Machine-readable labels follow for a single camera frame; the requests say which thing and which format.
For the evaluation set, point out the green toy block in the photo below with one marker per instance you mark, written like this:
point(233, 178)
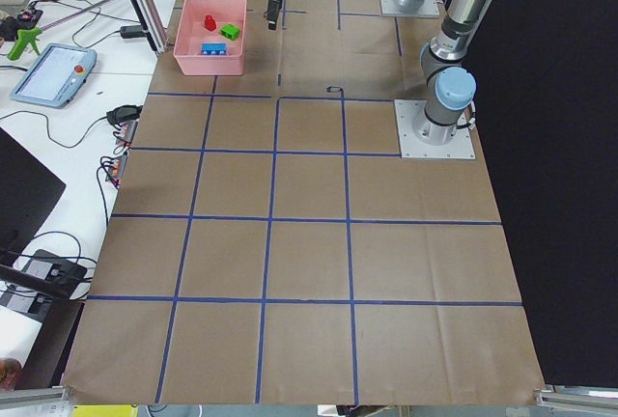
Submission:
point(230, 31)

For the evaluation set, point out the teach pendant tablet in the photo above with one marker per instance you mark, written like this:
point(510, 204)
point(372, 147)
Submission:
point(56, 76)

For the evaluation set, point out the reacher grabber tool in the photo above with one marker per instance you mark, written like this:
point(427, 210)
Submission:
point(26, 37)

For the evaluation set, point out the blue toy block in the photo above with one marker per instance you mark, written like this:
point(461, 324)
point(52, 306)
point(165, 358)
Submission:
point(214, 49)

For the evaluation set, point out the pink plastic box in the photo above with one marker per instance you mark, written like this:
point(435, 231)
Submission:
point(210, 37)

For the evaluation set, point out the black power adapter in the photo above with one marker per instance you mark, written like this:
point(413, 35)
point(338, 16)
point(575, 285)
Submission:
point(132, 32)

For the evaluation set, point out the red toy block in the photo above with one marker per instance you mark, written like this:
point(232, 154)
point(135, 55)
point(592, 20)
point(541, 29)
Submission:
point(210, 23)

